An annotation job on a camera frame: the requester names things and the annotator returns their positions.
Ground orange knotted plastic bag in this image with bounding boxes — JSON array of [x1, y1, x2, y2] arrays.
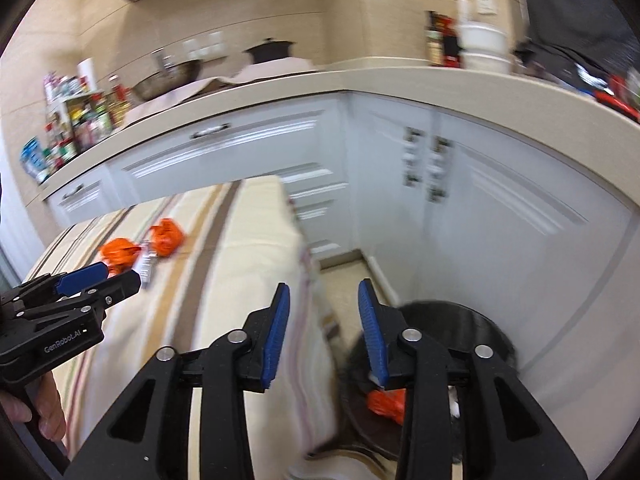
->
[[365, 389, 407, 426]]

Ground white lidded container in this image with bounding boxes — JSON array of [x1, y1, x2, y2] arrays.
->
[[457, 22, 506, 53], [460, 49, 512, 73]]

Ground steel wok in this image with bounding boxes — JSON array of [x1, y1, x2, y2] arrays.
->
[[131, 59, 203, 102]]

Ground stacked lower cabinet drawers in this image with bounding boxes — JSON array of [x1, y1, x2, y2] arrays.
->
[[282, 160, 353, 261]]

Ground dark glass oil bottle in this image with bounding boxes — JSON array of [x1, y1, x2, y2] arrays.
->
[[425, 11, 445, 67]]

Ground wide white cabinet door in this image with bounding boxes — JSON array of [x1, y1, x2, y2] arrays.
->
[[425, 115, 640, 391]]

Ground blue snack packet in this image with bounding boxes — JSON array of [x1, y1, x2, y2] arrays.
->
[[20, 137, 51, 183]]

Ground wide white cabinet drawer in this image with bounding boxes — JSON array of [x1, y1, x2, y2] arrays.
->
[[107, 97, 351, 196]]

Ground dark grey hanging cloth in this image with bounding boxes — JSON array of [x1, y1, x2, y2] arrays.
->
[[515, 0, 640, 86]]

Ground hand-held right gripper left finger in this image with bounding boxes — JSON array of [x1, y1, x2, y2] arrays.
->
[[62, 282, 292, 480]]

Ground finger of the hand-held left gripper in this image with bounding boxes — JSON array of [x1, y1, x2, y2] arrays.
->
[[9, 261, 111, 307], [19, 270, 142, 322]]

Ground narrow white cabinet door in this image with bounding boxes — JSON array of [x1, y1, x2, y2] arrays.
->
[[350, 95, 441, 306]]

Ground striped tablecloth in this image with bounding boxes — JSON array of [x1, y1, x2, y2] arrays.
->
[[22, 175, 346, 476]]

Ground long drawer handle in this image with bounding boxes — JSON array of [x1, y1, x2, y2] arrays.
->
[[191, 124, 232, 140]]

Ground large orange wrapper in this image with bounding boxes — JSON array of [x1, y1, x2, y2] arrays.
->
[[100, 239, 141, 275]]

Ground cabinet door handle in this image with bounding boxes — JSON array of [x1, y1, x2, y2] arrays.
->
[[402, 127, 423, 186], [427, 136, 451, 203]]

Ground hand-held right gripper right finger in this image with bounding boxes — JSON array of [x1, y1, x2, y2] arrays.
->
[[357, 278, 588, 480]]

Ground beige stove cover cloth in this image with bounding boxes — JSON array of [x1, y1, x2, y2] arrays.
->
[[122, 57, 326, 126]]

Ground trash bin with black liner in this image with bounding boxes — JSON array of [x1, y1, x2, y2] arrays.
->
[[340, 300, 523, 466]]

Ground small orange wrapper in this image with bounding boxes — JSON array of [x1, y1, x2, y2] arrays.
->
[[150, 219, 186, 258]]

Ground cluster of condiment bottles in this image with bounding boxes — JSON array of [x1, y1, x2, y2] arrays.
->
[[42, 72, 133, 166]]

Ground small white cabinet drawer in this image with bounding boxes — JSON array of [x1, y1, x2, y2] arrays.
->
[[45, 165, 126, 231]]

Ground yellow cooking oil bottle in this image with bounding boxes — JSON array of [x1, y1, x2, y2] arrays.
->
[[107, 75, 132, 126]]

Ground silver foil wrapper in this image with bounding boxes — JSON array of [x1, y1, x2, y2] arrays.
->
[[136, 242, 158, 288]]

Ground red label sauce bottle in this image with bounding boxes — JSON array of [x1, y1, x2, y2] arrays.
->
[[442, 17, 462, 68]]

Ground black pot with lid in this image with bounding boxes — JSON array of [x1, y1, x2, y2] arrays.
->
[[242, 37, 297, 64]]

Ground white spice rack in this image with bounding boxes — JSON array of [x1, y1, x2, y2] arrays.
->
[[45, 91, 101, 131]]

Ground person's left hand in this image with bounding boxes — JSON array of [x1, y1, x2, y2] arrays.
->
[[0, 375, 67, 442]]

